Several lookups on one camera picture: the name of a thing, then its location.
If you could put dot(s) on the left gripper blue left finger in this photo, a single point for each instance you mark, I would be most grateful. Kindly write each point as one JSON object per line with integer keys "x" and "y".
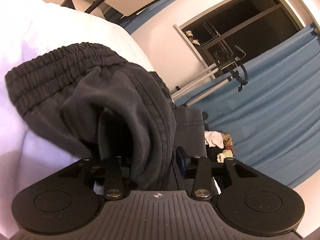
{"x": 116, "y": 170}

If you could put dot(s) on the pile of clothes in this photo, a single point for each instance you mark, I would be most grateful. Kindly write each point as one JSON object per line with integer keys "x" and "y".
{"x": 219, "y": 146}

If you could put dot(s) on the dark window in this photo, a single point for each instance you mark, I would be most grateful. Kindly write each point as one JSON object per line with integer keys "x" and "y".
{"x": 244, "y": 27}

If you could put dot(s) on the large blue curtain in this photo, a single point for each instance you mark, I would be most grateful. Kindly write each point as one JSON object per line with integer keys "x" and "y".
{"x": 274, "y": 119}

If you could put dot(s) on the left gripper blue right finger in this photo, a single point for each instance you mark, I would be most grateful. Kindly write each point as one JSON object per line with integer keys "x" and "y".
{"x": 197, "y": 171}

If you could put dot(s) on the black pants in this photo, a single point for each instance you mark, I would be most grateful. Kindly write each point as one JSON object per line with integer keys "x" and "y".
{"x": 91, "y": 102}

